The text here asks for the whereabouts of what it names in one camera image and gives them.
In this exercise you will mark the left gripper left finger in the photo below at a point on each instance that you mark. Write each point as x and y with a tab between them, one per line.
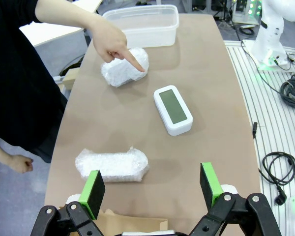
93	194

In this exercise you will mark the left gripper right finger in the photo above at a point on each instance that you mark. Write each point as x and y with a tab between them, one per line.
207	186

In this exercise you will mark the bubble clock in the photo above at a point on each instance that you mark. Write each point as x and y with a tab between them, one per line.
118	73
113	164

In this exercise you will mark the white unwrapped digital clock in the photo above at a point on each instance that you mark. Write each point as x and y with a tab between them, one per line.
173	108

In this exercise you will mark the person's right forearm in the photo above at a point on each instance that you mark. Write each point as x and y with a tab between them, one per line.
0	152

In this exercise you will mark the person's left forearm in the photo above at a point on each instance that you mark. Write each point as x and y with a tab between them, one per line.
64	11

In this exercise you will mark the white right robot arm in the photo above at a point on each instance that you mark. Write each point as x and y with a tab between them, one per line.
270	29

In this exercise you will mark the person's right hand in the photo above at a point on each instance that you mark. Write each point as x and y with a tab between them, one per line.
20	163

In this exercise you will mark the person's left hand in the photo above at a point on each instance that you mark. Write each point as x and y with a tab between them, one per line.
108	39

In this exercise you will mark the brown cardboard box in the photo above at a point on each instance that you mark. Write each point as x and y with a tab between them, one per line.
137	225

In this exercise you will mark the small black plug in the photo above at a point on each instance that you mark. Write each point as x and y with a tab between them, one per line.
254	127

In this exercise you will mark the white slotted mounting platform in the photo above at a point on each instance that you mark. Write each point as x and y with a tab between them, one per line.
268	110

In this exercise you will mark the person in black shirt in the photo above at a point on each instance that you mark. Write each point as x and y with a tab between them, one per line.
14	73

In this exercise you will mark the clear plastic container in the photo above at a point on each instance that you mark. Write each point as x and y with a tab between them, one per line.
150	37

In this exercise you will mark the white table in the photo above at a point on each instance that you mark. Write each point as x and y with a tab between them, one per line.
51	32

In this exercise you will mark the white device with green lights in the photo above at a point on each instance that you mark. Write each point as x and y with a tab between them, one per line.
248	7

